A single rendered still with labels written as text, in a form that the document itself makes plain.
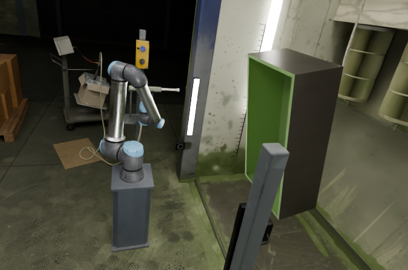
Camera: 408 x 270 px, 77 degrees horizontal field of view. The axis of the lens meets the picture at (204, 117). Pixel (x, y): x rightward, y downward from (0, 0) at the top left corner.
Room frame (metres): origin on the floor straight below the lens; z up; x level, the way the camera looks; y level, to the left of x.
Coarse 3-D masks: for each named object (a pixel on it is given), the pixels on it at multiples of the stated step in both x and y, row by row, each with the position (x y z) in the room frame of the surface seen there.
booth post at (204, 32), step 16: (208, 0) 2.46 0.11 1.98; (208, 16) 2.47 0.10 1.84; (208, 32) 2.48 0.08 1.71; (192, 48) 2.55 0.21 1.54; (208, 48) 2.48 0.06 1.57; (192, 64) 2.48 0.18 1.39; (208, 64) 2.49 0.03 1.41; (192, 80) 2.45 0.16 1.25; (208, 80) 2.50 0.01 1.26; (192, 144) 2.48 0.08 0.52; (192, 160) 2.49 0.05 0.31; (192, 176) 2.50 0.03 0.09
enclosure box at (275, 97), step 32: (256, 64) 2.09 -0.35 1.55; (288, 64) 1.71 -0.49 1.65; (320, 64) 1.68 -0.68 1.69; (256, 96) 2.12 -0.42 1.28; (288, 96) 2.12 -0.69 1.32; (320, 96) 1.59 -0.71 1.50; (256, 128) 2.15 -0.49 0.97; (288, 128) 1.53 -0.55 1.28; (320, 128) 1.62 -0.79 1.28; (256, 160) 2.18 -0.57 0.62; (288, 160) 1.56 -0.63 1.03; (320, 160) 1.66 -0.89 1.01; (288, 192) 1.59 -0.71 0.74
